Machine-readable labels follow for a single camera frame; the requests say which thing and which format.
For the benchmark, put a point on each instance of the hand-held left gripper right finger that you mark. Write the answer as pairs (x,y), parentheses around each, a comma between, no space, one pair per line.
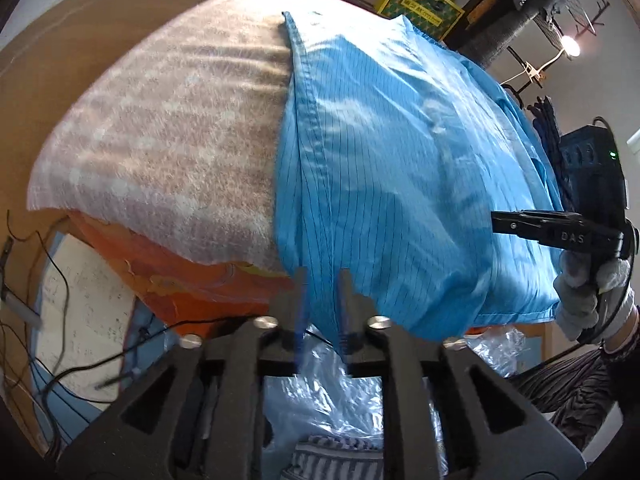
(345,320)

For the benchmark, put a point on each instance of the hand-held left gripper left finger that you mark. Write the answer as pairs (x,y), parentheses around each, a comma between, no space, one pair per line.
(301,310)

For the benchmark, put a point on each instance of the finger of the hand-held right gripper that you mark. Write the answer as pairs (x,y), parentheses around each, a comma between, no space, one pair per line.
(520,222)

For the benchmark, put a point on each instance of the blue pinstriped coat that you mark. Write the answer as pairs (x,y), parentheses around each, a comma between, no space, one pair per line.
(390,160)

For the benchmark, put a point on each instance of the person's right forearm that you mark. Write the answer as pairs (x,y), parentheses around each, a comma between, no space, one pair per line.
(625,345)

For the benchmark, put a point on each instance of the stack of dark blue clothes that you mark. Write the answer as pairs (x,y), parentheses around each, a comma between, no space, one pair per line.
(550,130)

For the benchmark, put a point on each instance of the person's right hand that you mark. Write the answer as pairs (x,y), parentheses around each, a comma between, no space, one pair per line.
(575,300)

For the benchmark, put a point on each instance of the clear plastic bag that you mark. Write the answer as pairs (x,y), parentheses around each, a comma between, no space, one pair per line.
(320,400)

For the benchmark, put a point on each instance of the orange printed sheet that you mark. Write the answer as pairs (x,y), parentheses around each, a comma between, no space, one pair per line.
(200,290)

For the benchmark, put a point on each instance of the white clip lamp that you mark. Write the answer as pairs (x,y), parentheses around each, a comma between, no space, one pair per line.
(570,46)

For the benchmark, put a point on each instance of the grey white striped cloth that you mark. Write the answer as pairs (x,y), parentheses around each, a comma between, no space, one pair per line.
(330,460)

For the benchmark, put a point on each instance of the grey carpeted column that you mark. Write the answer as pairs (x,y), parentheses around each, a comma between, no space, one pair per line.
(515,20)

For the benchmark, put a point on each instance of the person's dark striped clothing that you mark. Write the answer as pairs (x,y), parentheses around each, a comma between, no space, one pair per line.
(565,400)

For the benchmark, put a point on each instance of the white paper board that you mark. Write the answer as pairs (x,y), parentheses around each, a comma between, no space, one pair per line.
(85,310)

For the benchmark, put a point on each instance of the pink plaid blanket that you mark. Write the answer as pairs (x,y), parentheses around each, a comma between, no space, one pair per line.
(165,135)

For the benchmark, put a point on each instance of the yellow green box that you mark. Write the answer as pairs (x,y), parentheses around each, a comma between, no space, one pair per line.
(415,5)

